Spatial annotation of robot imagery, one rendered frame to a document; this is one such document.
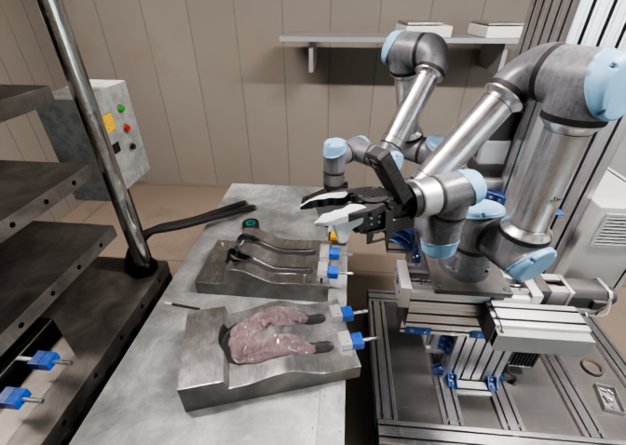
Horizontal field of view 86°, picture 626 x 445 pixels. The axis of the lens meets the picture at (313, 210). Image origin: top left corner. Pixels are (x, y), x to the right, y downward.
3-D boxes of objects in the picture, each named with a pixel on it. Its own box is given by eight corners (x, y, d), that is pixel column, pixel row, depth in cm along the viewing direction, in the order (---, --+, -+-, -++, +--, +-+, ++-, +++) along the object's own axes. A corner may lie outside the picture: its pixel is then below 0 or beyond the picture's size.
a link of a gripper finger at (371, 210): (354, 225, 54) (391, 209, 59) (354, 217, 53) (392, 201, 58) (335, 216, 57) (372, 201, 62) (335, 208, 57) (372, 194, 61)
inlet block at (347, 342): (375, 335, 110) (376, 325, 107) (381, 349, 106) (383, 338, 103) (336, 343, 108) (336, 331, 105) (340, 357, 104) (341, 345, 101)
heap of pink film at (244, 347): (306, 311, 115) (306, 295, 110) (318, 357, 100) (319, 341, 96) (228, 324, 110) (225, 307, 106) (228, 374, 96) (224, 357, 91)
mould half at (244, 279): (331, 257, 147) (332, 232, 140) (327, 303, 125) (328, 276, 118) (219, 249, 151) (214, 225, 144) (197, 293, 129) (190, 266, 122)
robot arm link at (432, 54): (468, 50, 112) (398, 182, 113) (437, 47, 118) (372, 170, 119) (461, 25, 102) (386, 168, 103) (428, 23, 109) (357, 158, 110)
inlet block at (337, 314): (364, 310, 119) (365, 299, 116) (369, 321, 115) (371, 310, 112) (328, 316, 117) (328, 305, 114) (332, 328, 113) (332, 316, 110)
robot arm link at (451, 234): (430, 229, 83) (440, 190, 77) (463, 257, 74) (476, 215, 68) (403, 236, 80) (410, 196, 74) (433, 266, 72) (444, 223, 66)
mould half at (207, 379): (336, 310, 123) (338, 288, 117) (360, 377, 101) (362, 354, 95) (194, 333, 114) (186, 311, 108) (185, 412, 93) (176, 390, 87)
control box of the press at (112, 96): (198, 320, 217) (132, 80, 137) (178, 363, 192) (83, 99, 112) (165, 317, 219) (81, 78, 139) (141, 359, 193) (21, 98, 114)
